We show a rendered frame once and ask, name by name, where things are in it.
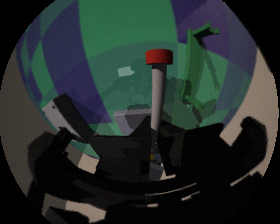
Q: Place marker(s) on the grey pin with red cap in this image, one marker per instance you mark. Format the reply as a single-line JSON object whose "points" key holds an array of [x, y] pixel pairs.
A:
{"points": [[159, 58]]}

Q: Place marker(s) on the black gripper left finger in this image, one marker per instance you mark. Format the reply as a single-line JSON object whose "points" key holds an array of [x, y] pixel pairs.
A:
{"points": [[135, 146]]}

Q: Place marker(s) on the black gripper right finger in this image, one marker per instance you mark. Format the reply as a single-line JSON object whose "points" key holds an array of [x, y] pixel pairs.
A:
{"points": [[174, 142]]}

